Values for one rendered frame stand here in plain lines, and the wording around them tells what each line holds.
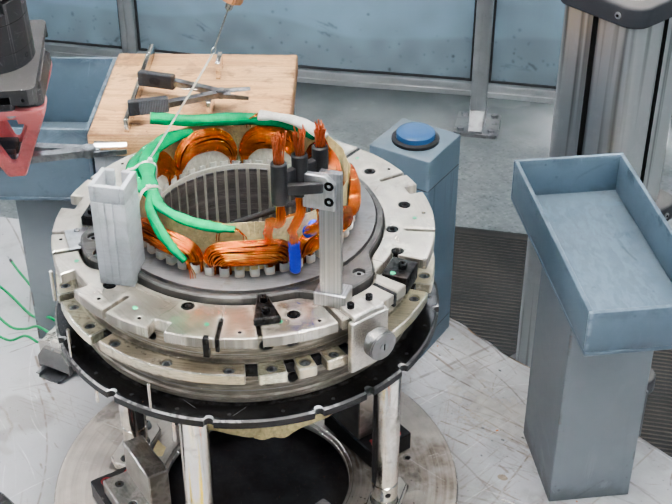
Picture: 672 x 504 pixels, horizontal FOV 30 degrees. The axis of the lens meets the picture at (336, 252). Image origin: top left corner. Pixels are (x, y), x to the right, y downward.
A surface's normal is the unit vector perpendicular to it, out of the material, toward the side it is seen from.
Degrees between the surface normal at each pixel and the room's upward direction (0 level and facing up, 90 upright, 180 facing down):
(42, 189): 90
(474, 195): 0
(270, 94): 0
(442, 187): 90
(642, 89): 90
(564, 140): 90
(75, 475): 0
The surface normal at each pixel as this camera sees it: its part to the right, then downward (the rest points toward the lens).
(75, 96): -0.02, 0.56
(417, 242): 0.00, -0.83
